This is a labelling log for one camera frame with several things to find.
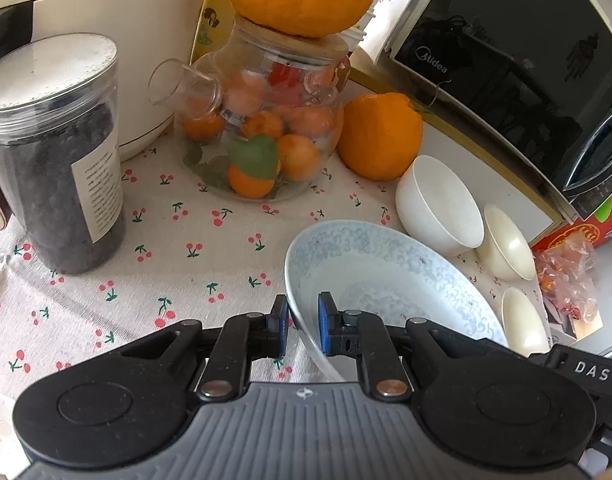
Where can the white rice cooker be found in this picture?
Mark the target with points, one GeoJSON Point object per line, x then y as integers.
{"type": "Point", "coordinates": [126, 25]}

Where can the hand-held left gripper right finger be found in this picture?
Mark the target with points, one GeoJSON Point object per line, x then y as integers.
{"type": "Point", "coordinates": [326, 327]}

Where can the cream small dish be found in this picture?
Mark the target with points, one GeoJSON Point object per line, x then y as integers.
{"type": "Point", "coordinates": [523, 325]}
{"type": "Point", "coordinates": [505, 250]}

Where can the heap of small oranges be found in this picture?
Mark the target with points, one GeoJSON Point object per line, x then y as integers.
{"type": "Point", "coordinates": [301, 152]}

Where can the large orange with stem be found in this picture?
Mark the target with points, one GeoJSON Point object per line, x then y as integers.
{"type": "Point", "coordinates": [380, 135]}

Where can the yellow tea box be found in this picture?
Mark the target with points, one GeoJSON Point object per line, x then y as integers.
{"type": "Point", "coordinates": [211, 25]}

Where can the cherry print tablecloth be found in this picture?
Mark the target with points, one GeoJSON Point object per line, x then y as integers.
{"type": "Point", "coordinates": [186, 280]}

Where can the red gift box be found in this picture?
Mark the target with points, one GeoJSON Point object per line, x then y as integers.
{"type": "Point", "coordinates": [580, 232]}

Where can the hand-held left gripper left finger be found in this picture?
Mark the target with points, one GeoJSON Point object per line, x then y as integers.
{"type": "Point", "coordinates": [282, 327]}

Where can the white bowl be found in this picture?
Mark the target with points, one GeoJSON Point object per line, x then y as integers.
{"type": "Point", "coordinates": [435, 200]}

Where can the plastic jar of dark beans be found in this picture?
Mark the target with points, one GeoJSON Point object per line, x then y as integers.
{"type": "Point", "coordinates": [51, 170]}

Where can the black microwave oven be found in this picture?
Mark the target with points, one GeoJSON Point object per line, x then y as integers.
{"type": "Point", "coordinates": [510, 60]}

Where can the blue patterned plate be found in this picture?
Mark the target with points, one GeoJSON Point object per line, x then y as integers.
{"type": "Point", "coordinates": [385, 270]}

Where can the clear plastic bag of fruit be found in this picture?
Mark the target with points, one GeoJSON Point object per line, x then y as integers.
{"type": "Point", "coordinates": [570, 275]}

